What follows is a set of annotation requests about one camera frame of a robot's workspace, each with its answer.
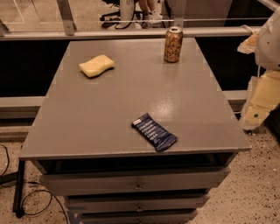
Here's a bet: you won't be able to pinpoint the grey drawer cabinet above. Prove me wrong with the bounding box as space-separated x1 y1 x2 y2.
20 38 249 224

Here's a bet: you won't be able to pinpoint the gold soda can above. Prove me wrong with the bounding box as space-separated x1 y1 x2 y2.
164 26 183 63

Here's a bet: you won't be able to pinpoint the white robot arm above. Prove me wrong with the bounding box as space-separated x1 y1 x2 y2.
237 7 280 130

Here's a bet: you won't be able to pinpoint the seated person legs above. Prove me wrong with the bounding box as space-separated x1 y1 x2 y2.
138 0 163 28

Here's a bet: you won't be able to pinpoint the grey drawer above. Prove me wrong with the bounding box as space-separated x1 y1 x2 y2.
39 167 230 196
81 209 197 224
66 193 209 214

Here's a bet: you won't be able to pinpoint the top grey drawer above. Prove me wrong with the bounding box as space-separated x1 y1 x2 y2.
39 167 230 196

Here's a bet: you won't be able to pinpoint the blue snack bar wrapper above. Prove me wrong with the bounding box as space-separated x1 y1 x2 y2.
131 113 178 152

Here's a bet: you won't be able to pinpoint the black metal stand leg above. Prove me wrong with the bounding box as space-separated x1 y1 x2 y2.
12 161 25 219

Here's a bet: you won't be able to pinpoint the black floor cable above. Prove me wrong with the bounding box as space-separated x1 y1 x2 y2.
0 143 70 224

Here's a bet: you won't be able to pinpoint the grey metal railing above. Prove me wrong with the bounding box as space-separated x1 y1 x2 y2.
0 0 270 40

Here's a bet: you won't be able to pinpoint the middle grey drawer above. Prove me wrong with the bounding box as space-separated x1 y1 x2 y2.
66 193 209 214

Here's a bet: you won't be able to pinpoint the yellow sponge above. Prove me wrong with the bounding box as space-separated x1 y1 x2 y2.
79 55 115 78

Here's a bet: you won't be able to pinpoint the bottom grey drawer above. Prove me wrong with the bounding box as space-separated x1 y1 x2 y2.
81 209 197 224

